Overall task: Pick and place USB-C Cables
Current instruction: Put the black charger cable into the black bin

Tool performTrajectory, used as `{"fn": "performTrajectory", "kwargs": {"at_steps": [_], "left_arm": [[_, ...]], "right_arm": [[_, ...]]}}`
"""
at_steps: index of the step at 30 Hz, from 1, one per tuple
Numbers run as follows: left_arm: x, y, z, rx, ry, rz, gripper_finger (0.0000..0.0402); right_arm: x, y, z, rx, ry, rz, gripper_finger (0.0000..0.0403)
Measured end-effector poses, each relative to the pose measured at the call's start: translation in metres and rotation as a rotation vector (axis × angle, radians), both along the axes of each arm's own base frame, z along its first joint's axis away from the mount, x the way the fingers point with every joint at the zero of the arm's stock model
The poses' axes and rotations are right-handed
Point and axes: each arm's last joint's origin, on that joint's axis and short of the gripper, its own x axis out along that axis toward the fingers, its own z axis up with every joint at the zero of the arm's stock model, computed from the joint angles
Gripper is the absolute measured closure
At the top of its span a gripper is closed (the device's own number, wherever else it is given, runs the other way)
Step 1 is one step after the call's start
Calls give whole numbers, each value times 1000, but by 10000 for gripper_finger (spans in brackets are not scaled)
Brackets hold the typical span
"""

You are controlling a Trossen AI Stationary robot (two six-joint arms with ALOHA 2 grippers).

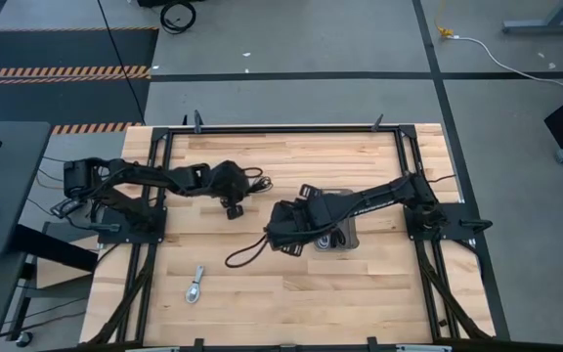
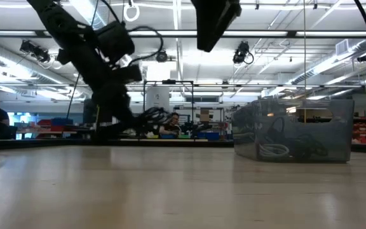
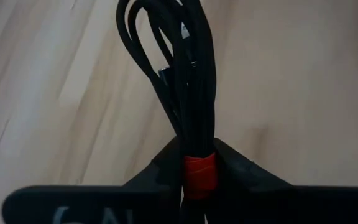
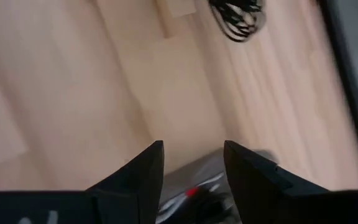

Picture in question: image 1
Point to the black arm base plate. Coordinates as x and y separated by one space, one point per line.
457 215
157 230

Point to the yellow power plug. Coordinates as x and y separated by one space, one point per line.
445 32

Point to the black caster wheel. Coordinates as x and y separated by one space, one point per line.
25 338

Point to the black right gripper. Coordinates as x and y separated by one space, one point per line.
291 220

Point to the black aluminium table frame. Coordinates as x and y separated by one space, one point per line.
281 130

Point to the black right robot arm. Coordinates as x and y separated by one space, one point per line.
384 196

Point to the black hazard-striped floor mat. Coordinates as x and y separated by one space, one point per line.
66 49

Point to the grey metal table leg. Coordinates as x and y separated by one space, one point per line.
545 25

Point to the black office desk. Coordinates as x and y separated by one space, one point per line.
8 186

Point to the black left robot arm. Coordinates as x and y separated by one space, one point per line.
140 176

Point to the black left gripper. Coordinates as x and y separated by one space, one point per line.
230 181

